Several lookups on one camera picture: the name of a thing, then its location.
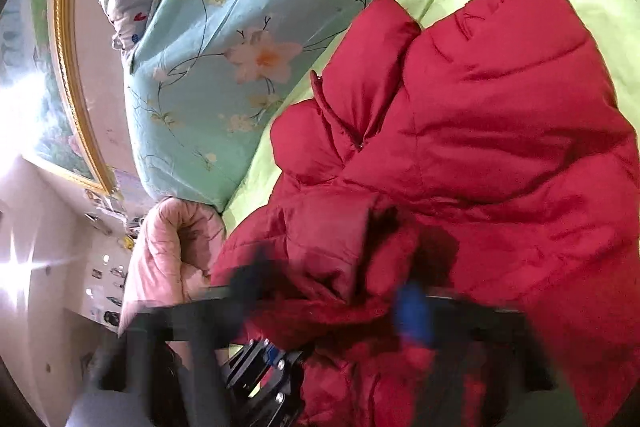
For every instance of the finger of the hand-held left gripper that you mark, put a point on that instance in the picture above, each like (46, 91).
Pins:
(272, 372)

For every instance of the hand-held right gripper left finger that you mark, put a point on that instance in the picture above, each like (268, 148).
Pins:
(255, 274)

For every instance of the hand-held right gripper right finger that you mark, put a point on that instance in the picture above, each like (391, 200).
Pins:
(412, 312)

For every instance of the red quilted jacket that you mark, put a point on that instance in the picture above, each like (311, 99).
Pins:
(475, 132)

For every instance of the pink quilt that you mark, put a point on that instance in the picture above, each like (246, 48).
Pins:
(165, 247)

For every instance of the gold framed picture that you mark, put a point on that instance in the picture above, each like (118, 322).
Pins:
(47, 117)

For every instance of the wall calendar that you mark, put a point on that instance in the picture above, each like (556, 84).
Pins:
(127, 189)

